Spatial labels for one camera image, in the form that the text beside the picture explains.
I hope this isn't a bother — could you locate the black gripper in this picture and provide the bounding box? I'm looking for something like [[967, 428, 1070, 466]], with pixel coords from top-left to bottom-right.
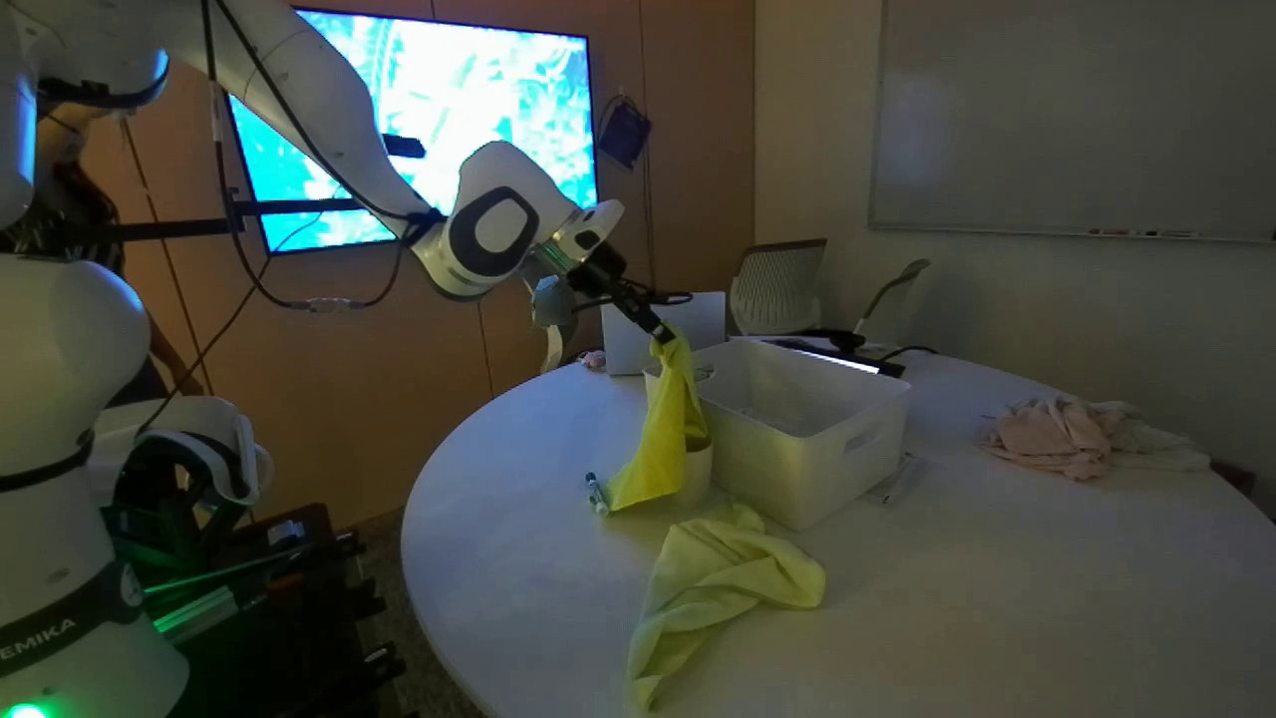
[[567, 242, 681, 355]]

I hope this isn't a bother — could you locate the bright yellow towel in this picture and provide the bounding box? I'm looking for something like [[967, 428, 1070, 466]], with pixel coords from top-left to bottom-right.
[[602, 330, 715, 515]]

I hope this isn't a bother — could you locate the light green towel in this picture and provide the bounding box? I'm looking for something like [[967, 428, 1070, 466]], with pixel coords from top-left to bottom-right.
[[625, 500, 828, 718]]

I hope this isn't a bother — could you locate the white plastic basket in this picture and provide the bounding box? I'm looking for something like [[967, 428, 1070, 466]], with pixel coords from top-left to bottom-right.
[[686, 335, 915, 533]]

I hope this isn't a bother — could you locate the grey padded chair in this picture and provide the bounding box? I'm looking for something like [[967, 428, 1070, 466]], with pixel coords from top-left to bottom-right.
[[535, 318, 576, 375]]

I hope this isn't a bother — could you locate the grey mesh office chair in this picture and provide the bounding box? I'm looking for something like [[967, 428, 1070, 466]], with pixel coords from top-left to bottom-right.
[[727, 234, 832, 338], [848, 257, 939, 353]]

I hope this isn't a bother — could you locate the tablet with lit screen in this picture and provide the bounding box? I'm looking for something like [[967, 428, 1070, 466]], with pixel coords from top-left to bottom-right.
[[771, 330, 911, 383]]

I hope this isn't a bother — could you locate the pink crumpled cloth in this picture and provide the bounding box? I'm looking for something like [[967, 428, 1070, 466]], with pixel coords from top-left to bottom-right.
[[984, 392, 1124, 484]]

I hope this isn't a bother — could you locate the white headset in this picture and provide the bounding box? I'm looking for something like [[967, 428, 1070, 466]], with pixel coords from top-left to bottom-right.
[[91, 392, 278, 540]]

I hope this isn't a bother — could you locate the black robot cart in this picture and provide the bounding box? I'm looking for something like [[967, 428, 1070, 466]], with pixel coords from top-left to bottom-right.
[[103, 500, 407, 718]]

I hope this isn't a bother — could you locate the white crumpled cloth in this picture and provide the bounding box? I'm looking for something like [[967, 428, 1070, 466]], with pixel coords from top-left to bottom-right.
[[1096, 396, 1218, 477]]

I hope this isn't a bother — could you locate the black wall box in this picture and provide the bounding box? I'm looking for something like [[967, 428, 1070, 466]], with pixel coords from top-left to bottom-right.
[[602, 97, 660, 172]]

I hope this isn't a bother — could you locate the wall television screen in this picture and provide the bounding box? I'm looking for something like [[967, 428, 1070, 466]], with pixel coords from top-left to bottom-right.
[[214, 3, 605, 261]]

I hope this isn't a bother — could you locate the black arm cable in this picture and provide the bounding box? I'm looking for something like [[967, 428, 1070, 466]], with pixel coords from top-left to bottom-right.
[[197, 0, 410, 317]]

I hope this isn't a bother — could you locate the black camera boom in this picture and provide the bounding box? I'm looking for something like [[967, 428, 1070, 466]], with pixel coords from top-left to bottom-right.
[[91, 189, 403, 253]]

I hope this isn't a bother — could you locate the wall whiteboard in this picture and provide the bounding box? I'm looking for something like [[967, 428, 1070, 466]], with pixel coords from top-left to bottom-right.
[[870, 0, 1276, 246]]

